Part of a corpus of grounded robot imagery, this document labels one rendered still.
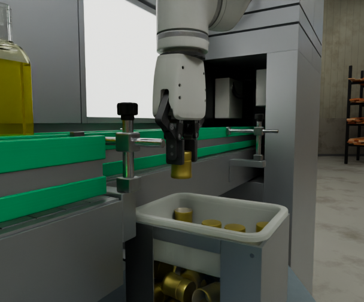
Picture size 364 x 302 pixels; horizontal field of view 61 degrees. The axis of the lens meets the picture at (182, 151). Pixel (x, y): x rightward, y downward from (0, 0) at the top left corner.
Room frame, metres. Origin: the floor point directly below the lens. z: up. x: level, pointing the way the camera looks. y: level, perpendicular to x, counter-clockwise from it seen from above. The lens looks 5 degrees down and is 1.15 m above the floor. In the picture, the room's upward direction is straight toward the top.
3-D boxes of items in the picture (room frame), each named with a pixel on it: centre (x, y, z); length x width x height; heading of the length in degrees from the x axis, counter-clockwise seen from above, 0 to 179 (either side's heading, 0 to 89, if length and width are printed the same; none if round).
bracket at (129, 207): (0.46, 0.11, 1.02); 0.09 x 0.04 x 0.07; 60
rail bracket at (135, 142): (0.45, 0.10, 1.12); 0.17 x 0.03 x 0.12; 60
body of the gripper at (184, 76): (0.51, 0.00, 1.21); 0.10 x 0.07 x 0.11; 148
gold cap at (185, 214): (0.58, 0.00, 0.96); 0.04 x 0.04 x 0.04
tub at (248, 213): (0.50, -0.05, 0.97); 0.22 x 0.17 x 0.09; 60
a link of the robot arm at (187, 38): (0.51, 0.00, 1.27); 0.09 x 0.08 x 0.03; 148
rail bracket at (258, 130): (1.00, -0.23, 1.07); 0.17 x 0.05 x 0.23; 60
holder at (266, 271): (0.51, -0.02, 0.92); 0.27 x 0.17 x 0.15; 60
